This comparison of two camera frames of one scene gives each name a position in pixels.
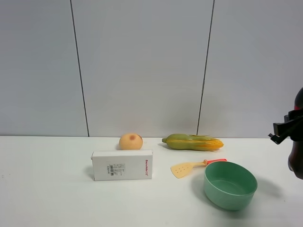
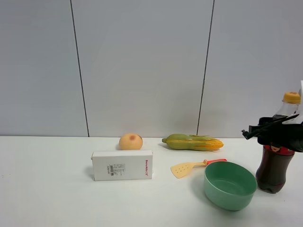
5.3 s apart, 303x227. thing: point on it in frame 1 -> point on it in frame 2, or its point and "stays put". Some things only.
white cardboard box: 129,164 stays put
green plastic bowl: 228,186 stays put
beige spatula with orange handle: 181,170 stays put
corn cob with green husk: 199,142 stays put
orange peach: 131,142 stays put
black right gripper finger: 293,114 -> 264,120
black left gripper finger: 283,130 -> 248,135
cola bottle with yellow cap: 295,156 -> 271,172
